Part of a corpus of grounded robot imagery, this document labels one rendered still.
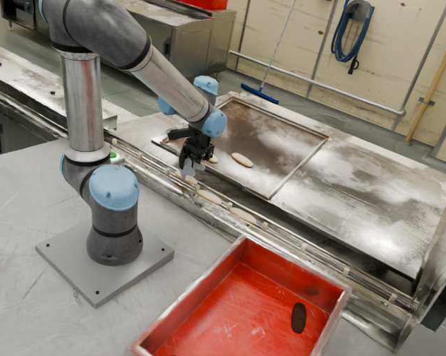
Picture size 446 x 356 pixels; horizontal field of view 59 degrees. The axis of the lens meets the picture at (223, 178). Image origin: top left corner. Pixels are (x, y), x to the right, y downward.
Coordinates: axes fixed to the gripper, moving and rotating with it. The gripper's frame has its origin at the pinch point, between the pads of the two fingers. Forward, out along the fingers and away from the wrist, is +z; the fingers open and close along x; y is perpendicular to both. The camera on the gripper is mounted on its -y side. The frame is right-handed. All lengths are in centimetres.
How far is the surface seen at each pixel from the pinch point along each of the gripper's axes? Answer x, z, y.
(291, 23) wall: 370, 5, -142
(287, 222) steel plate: 12.8, 6.9, 36.5
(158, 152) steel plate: 12.7, 7.2, -24.4
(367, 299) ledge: -6, 3, 70
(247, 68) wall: 370, 74, -188
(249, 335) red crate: -36, 7, 51
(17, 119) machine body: -9, 12, -88
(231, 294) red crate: -28.1, 6.6, 40.3
